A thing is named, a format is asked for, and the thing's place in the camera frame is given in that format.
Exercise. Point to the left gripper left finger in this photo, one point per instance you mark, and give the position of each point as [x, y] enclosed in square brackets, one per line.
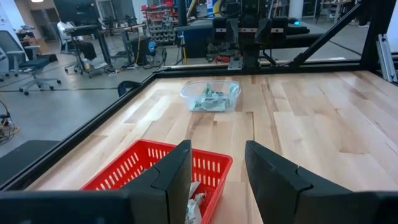
[168, 186]

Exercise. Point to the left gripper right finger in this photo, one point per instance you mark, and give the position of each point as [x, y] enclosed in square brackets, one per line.
[280, 193]

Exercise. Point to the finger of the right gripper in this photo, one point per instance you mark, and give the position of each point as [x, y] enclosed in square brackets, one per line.
[233, 31]
[263, 31]

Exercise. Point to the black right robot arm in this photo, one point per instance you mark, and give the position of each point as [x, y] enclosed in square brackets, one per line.
[251, 54]

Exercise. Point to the red parts bin rack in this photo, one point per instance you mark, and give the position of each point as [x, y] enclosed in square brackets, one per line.
[158, 21]

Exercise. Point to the dark grey desk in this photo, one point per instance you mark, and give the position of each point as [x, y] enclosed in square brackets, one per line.
[192, 40]

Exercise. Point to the red plastic slotted basket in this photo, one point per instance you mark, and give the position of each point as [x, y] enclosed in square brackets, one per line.
[222, 180]

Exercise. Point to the clear plastic container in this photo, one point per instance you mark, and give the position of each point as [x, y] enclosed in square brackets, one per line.
[189, 93]

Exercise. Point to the black rolling desk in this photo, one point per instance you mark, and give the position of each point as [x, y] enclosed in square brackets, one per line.
[105, 40]

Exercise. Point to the person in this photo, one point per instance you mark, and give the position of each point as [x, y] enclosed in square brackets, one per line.
[81, 46]

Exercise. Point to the black computer monitor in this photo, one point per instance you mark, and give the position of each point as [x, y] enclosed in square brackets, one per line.
[77, 12]

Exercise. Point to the grey office chair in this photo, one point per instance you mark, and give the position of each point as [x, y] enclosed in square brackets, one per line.
[28, 62]

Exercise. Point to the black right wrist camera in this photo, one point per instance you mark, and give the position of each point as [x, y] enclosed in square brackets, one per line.
[250, 7]

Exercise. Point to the black aluminium table frame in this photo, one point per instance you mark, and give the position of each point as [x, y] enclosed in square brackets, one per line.
[93, 124]

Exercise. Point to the silver aluminium bracket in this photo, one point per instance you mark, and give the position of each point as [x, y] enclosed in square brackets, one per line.
[387, 59]

